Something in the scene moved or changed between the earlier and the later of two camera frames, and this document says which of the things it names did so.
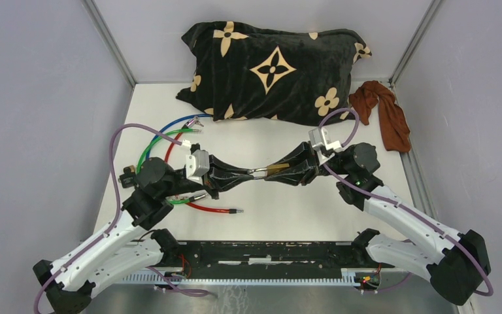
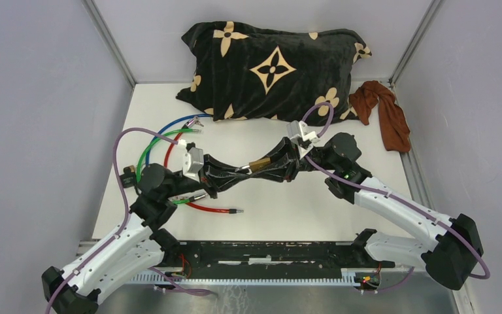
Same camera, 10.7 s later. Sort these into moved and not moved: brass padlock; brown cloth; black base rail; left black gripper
Moved: brass padlock
Not moved: left black gripper; black base rail; brown cloth
